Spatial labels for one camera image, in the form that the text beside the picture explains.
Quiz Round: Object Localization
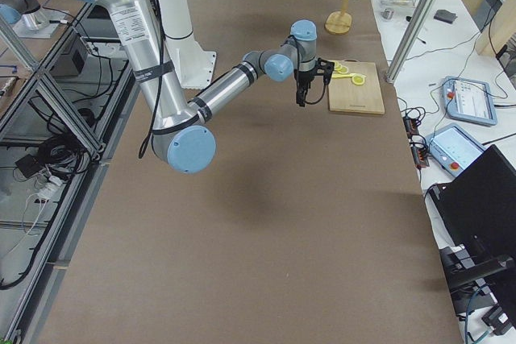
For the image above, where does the black square pad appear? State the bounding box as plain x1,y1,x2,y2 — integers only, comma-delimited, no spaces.
434,9,457,24

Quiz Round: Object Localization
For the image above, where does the yellow plastic toy knife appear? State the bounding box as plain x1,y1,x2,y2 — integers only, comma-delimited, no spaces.
331,73,356,78

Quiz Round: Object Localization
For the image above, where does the blue teach pendant far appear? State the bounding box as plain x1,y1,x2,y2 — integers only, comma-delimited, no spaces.
442,76,497,126

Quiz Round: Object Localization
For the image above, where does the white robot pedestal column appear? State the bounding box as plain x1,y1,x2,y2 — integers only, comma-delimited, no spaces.
159,0,217,89

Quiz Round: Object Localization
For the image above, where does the black monitor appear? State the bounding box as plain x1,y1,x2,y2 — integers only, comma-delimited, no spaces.
429,145,515,335

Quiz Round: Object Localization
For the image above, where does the lemon slice row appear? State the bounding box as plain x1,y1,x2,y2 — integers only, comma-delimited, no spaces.
333,61,349,75

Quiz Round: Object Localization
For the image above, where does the bamboo cutting board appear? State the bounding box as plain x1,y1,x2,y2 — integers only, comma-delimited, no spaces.
328,60,385,114

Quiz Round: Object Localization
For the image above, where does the clear acrylic cup tray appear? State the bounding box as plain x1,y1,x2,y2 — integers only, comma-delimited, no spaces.
380,0,418,8

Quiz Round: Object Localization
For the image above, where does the wooden mug tree rack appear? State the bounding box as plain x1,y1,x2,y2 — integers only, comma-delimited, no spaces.
324,0,352,35

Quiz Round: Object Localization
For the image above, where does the blue teach pendant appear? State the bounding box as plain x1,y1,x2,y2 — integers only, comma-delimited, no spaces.
442,76,497,126
426,124,486,177

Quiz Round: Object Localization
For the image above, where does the blue teach pendant near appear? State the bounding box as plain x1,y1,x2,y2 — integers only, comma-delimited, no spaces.
426,124,486,177

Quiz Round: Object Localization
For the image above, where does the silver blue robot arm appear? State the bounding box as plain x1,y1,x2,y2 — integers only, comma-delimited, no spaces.
82,0,320,174
1,0,47,30

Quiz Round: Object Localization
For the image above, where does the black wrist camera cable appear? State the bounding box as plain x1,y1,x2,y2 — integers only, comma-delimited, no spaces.
302,77,327,106

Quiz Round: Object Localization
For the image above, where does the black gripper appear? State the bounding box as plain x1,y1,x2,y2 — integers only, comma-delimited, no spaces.
296,69,317,107

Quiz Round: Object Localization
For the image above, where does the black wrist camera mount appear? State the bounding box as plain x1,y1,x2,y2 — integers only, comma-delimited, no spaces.
314,58,335,86

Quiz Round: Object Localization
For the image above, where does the aluminium frame post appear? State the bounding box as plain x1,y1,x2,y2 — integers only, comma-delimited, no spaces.
385,0,435,84

